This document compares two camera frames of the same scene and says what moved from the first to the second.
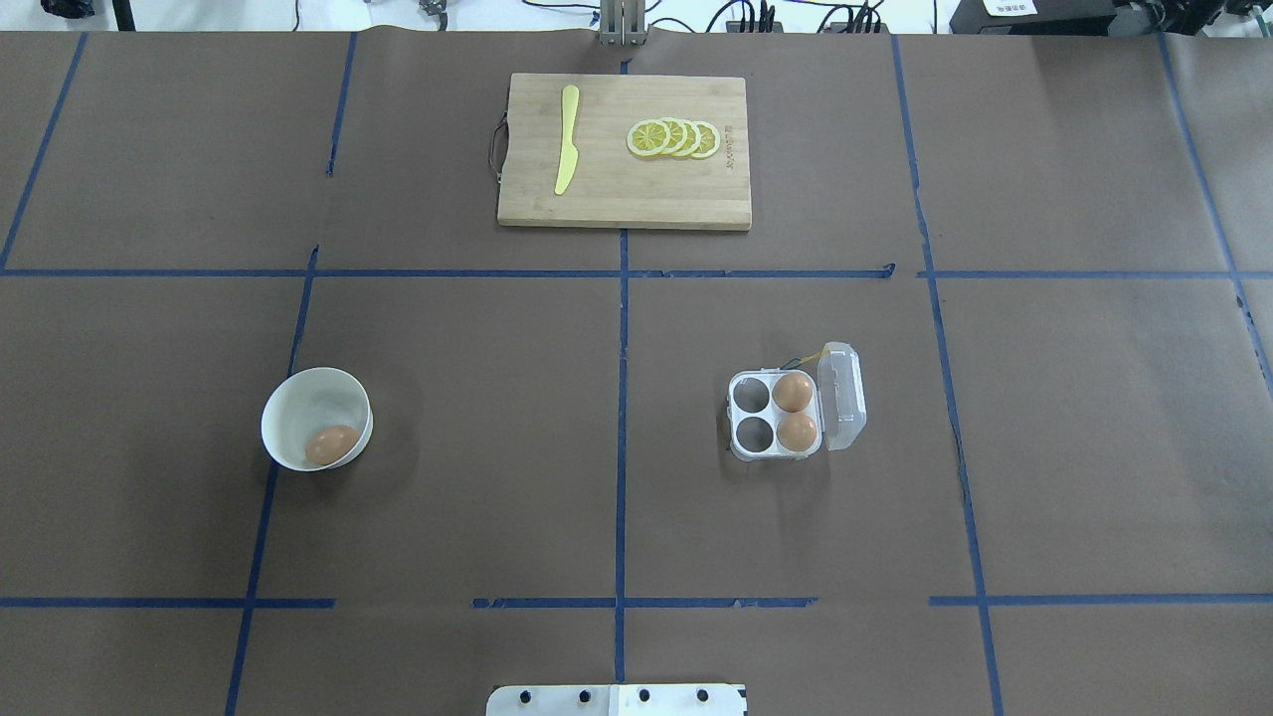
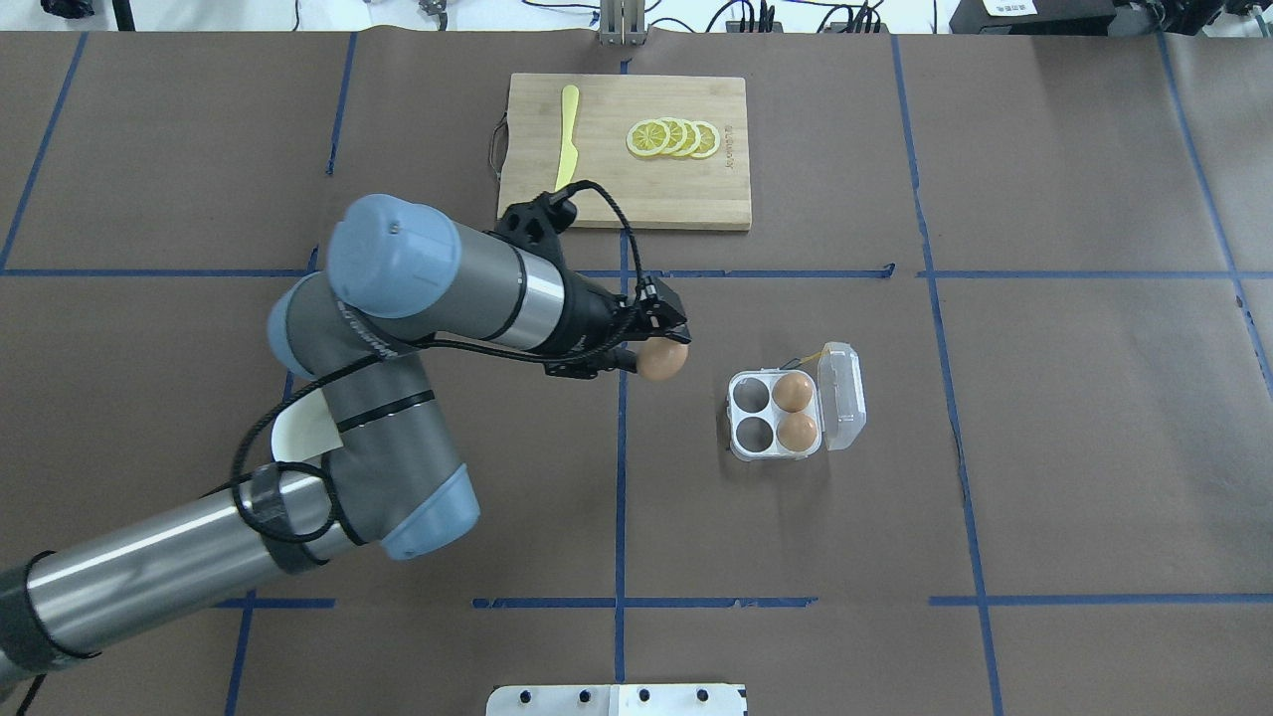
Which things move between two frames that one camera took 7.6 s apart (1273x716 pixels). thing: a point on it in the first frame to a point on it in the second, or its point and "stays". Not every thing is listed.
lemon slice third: [692, 139] stays
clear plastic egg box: [810, 405] stays
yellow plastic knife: [569, 155] stays
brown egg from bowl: [329, 444] to [660, 358]
